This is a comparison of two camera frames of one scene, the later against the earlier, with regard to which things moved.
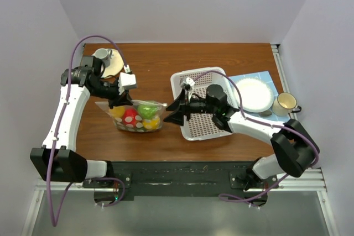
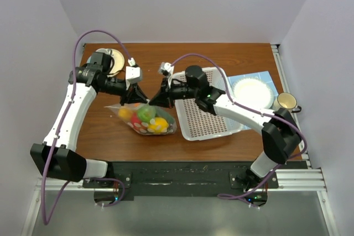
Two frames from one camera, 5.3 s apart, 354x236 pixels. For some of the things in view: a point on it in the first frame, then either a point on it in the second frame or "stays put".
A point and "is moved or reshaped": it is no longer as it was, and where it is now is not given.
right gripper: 177,118 -> 161,98
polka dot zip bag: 141,116 is moved or reshaped
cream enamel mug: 285,104 stays put
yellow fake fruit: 117,111 -> 125,113
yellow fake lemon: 152,123 -> 161,126
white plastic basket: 203,125 stays put
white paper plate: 256,95 stays put
